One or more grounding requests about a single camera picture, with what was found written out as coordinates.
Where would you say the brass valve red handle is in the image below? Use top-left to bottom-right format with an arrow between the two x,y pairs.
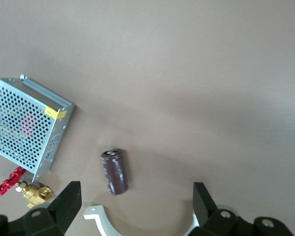
0,166 -> 54,209

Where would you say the brown table mat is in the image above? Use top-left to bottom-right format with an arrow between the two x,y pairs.
0,0 -> 295,236

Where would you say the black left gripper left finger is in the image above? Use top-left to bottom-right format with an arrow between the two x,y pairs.
0,181 -> 83,236

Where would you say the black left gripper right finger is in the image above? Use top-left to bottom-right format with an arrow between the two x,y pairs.
187,181 -> 295,236

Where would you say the white curved pipe clamp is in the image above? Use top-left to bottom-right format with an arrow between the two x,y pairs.
83,206 -> 200,236

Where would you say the perforated metal power supply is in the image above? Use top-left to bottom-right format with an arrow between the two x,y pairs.
0,73 -> 76,183

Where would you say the long dark brown capacitor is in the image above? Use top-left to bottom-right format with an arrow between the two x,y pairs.
101,147 -> 129,196

